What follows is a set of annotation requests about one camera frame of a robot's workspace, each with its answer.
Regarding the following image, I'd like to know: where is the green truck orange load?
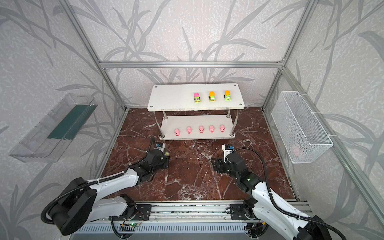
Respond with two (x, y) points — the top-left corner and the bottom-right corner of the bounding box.
(224, 90), (231, 102)
(209, 91), (216, 103)

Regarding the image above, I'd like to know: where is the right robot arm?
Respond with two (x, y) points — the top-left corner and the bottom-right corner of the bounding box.
(211, 153), (332, 240)

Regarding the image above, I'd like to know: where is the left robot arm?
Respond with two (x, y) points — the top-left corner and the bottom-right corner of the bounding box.
(41, 148), (170, 236)

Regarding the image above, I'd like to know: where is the white two-tier shelf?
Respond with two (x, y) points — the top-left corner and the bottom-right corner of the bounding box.
(148, 83), (245, 141)

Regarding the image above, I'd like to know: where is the pink toy in basket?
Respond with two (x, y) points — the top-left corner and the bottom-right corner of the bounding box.
(292, 144), (305, 159)

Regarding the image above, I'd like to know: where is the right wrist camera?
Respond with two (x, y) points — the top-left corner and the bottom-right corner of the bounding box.
(222, 144), (235, 158)

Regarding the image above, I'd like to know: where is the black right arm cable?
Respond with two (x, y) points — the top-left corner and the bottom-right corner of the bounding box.
(232, 147), (347, 240)

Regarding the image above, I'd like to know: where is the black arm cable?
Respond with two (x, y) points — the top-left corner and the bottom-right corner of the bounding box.
(40, 136), (157, 225)
(232, 147), (347, 240)

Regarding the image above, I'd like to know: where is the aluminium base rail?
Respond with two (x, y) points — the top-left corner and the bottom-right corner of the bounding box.
(75, 201), (307, 239)

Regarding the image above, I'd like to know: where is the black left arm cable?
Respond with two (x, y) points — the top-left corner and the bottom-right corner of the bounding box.
(40, 136), (157, 225)

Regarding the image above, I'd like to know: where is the aluminium frame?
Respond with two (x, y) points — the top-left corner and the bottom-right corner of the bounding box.
(59, 1), (384, 224)

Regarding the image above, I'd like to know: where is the white wire wall basket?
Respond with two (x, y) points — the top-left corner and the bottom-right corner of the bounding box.
(272, 91), (333, 164)

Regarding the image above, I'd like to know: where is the clear plastic wall bin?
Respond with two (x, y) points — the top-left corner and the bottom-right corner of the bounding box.
(9, 94), (98, 163)

